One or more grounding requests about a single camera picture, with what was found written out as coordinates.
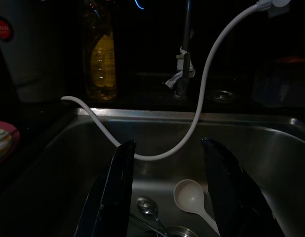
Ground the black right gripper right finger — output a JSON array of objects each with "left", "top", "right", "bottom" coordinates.
[{"left": 201, "top": 137, "right": 285, "bottom": 237}]

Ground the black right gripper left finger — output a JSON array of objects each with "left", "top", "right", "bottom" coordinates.
[{"left": 73, "top": 139, "right": 137, "bottom": 237}]

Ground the metal spoon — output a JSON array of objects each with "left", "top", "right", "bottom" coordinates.
[{"left": 136, "top": 196, "right": 168, "bottom": 237}]

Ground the white plastic ladle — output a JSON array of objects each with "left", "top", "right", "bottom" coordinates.
[{"left": 173, "top": 179, "right": 221, "bottom": 237}]

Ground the metal sink drain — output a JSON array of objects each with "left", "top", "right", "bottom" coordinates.
[{"left": 147, "top": 226, "right": 200, "bottom": 237}]

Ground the stainless steel sink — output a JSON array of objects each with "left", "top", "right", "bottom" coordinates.
[{"left": 0, "top": 107, "right": 305, "bottom": 237}]

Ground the pink patterned plate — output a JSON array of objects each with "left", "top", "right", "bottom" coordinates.
[{"left": 0, "top": 120, "right": 21, "bottom": 169}]

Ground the clear box with red lid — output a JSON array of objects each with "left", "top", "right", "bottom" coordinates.
[{"left": 251, "top": 56, "right": 305, "bottom": 108}]

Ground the yellow dish soap bottle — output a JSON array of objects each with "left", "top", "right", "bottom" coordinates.
[{"left": 82, "top": 0, "right": 118, "bottom": 101}]

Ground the chrome gooseneck faucet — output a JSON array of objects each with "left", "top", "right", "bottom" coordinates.
[{"left": 164, "top": 0, "right": 196, "bottom": 100}]

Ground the chrome countertop ring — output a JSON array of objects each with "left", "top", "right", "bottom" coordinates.
[{"left": 206, "top": 90, "right": 238, "bottom": 103}]

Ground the white flexible hose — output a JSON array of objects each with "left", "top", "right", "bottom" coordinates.
[{"left": 60, "top": 0, "right": 292, "bottom": 162}]

